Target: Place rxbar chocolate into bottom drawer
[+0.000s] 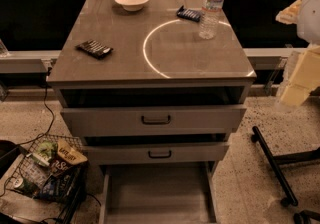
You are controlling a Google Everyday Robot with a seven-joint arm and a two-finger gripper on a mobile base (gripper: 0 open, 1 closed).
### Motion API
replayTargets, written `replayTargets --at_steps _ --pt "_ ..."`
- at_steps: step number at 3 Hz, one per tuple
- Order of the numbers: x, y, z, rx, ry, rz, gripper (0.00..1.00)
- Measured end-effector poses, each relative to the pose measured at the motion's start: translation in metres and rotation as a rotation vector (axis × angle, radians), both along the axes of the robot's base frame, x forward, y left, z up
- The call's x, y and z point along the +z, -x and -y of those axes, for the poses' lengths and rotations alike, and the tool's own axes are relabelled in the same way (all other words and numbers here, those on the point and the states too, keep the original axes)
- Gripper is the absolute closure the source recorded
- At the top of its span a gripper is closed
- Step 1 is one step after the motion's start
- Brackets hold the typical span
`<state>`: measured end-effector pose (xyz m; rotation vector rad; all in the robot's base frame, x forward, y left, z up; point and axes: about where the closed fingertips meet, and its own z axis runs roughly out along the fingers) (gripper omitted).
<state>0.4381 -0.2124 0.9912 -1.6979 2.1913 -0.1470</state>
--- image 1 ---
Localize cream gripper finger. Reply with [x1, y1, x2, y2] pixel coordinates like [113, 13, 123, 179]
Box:
[279, 47, 320, 107]
[276, 0, 303, 25]

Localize black rxbar chocolate bar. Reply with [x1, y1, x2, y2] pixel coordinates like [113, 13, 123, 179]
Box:
[76, 40, 112, 60]

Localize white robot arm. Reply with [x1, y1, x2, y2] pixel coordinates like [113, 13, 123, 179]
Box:
[276, 0, 320, 108]

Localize grey top drawer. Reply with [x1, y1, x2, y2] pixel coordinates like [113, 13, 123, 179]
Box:
[61, 104, 246, 137]

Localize grey drawer cabinet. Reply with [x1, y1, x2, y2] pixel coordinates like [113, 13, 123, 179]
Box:
[46, 0, 258, 224]

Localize grey middle drawer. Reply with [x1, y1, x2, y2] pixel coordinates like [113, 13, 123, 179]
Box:
[83, 142, 229, 165]

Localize grey open bottom drawer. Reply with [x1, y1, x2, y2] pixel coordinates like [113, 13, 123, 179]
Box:
[98, 162, 220, 224]

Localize clear plastic water bottle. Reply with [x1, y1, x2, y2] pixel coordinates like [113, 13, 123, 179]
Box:
[199, 0, 224, 39]

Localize blue snack bar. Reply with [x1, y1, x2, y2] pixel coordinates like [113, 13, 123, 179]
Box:
[176, 6, 201, 22]

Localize brown chip bag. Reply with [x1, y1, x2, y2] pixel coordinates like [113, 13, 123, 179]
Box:
[57, 139, 87, 165]

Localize dark blue snack bag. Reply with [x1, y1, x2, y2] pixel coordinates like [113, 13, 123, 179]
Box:
[37, 174, 75, 202]

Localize green snack bag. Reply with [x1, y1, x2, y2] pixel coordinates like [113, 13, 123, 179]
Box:
[36, 141, 57, 162]

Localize green soda can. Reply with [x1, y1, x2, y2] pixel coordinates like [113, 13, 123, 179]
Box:
[13, 178, 37, 195]

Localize black power cable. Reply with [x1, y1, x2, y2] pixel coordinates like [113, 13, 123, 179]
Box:
[0, 64, 56, 199]

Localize black wire basket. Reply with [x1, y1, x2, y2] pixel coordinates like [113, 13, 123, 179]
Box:
[5, 134, 88, 224]

